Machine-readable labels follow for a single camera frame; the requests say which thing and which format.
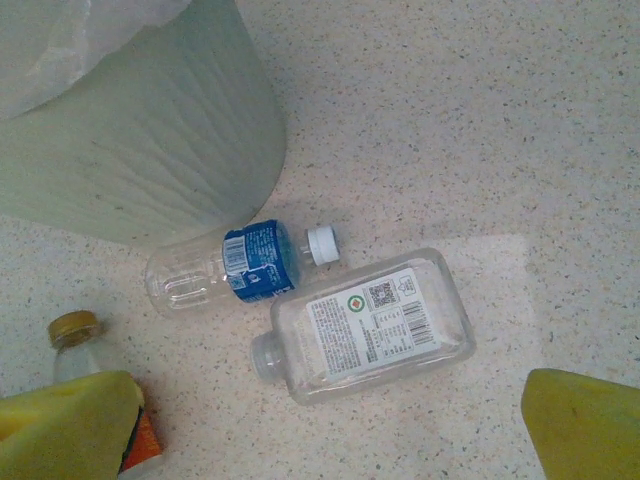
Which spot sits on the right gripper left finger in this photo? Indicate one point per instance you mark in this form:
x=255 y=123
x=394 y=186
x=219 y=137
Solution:
x=60 y=430

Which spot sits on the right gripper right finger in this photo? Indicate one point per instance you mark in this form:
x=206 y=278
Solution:
x=585 y=430

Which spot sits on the orange label bottle gold cap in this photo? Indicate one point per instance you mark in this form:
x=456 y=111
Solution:
x=75 y=350

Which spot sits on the ribbed round waste bin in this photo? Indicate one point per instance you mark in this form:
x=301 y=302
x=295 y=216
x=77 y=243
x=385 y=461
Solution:
x=150 y=150

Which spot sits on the clear plastic bin liner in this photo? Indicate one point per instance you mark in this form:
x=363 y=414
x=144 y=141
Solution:
x=50 y=60

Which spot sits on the square clear bottle white label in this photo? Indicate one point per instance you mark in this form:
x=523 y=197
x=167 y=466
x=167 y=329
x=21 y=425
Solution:
x=360 y=330

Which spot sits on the clear bottle blue label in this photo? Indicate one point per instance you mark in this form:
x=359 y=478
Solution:
x=260 y=260

